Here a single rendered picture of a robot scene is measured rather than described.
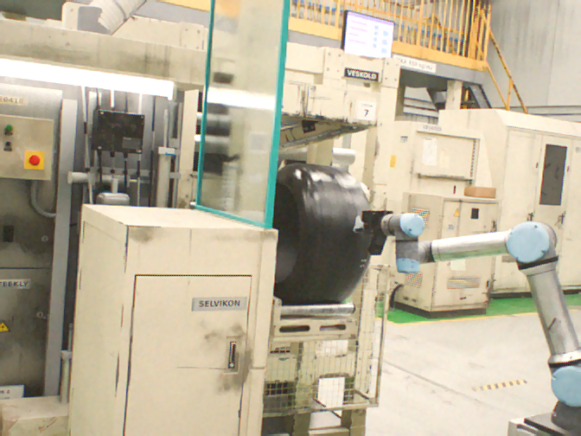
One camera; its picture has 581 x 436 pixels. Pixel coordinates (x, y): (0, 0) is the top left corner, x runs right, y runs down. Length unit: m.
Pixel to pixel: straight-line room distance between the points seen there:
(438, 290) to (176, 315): 5.76
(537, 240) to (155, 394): 1.15
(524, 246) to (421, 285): 5.29
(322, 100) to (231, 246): 1.35
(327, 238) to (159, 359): 0.97
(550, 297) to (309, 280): 0.86
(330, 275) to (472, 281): 5.22
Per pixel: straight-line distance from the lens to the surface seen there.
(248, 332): 1.88
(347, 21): 6.76
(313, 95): 3.03
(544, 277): 2.22
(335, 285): 2.67
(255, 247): 1.84
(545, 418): 2.47
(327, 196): 2.61
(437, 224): 7.29
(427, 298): 7.40
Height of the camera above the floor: 1.44
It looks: 4 degrees down
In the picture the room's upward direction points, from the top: 5 degrees clockwise
